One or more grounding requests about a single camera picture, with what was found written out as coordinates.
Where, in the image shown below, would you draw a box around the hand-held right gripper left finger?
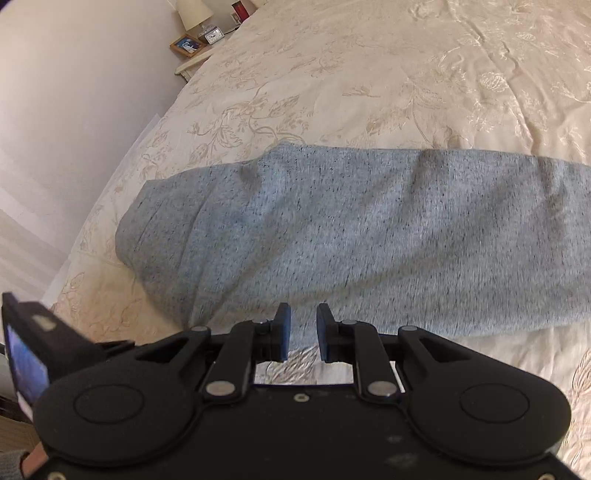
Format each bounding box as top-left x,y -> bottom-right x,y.
134,302 -> 293,402

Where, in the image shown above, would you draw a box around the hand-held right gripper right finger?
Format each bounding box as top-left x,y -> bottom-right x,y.
316,303 -> 468,401

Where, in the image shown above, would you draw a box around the grey speckled pants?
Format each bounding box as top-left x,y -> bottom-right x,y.
115,142 -> 591,343

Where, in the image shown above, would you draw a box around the cream embroidered bedspread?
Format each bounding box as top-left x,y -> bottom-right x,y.
44,0 -> 591,480

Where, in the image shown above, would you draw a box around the cream nightstand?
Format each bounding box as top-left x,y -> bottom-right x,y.
174,41 -> 218,84

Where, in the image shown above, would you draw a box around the cream shade table lamp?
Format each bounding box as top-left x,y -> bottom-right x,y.
177,0 -> 214,33

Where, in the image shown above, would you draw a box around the wooden photo frame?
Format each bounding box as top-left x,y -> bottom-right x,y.
169,33 -> 207,57

